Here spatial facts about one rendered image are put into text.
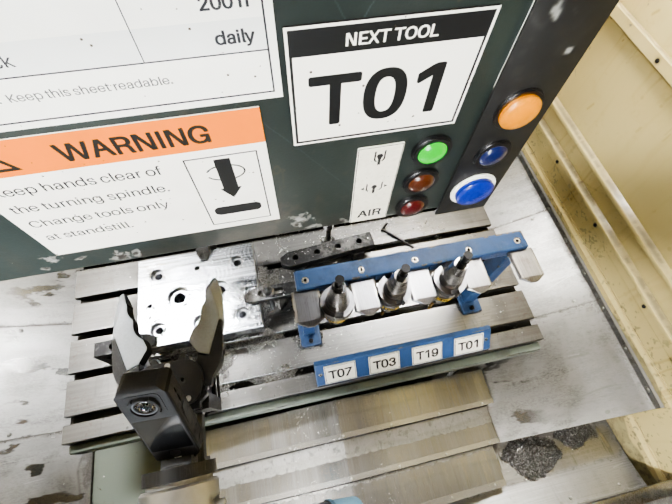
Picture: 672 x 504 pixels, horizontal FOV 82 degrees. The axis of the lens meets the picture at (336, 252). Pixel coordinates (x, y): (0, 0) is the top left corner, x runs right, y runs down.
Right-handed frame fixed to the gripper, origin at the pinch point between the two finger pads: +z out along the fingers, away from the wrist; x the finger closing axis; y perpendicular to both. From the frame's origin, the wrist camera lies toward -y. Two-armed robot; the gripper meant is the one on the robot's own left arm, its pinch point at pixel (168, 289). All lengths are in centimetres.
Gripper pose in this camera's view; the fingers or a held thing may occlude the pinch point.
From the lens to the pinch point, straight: 49.9
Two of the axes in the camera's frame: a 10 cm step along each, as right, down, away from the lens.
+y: -0.4, 4.3, 9.0
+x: 9.8, -1.7, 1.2
